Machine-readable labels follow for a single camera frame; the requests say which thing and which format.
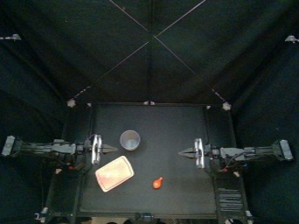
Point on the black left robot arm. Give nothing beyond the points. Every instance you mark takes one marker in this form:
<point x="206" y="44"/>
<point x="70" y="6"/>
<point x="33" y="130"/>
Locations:
<point x="43" y="148"/>

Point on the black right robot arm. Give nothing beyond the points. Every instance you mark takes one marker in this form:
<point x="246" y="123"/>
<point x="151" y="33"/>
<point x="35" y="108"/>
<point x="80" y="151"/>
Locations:
<point x="252" y="152"/>

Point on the pink rectangular plate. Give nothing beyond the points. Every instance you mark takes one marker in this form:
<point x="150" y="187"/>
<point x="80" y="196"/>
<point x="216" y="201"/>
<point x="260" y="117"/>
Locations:
<point x="114" y="173"/>

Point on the orange toy drumstick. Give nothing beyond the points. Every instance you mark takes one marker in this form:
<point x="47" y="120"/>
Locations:
<point x="156" y="183"/>

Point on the translucent plastic cup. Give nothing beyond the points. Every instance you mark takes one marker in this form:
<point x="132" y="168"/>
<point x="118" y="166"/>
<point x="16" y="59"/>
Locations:
<point x="130" y="140"/>

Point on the white text label sticker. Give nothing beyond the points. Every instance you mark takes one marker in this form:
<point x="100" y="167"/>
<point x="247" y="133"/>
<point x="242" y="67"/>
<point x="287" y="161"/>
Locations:
<point x="230" y="199"/>

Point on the silver frame corner bracket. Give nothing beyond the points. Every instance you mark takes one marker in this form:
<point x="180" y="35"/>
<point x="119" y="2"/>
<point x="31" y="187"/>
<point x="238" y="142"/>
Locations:
<point x="226" y="106"/>
<point x="291" y="38"/>
<point x="11" y="37"/>
<point x="71" y="102"/>

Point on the silver frame centre bracket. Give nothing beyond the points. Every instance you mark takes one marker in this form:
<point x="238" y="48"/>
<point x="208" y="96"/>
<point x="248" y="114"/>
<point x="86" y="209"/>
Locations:
<point x="148" y="102"/>

